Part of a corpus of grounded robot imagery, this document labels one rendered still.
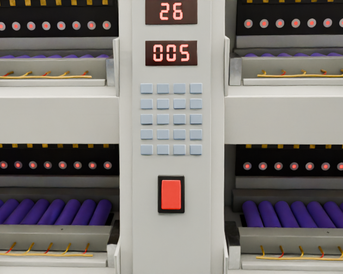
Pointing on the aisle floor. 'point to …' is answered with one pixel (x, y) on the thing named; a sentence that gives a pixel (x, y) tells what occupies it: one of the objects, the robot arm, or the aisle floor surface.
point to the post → (219, 156)
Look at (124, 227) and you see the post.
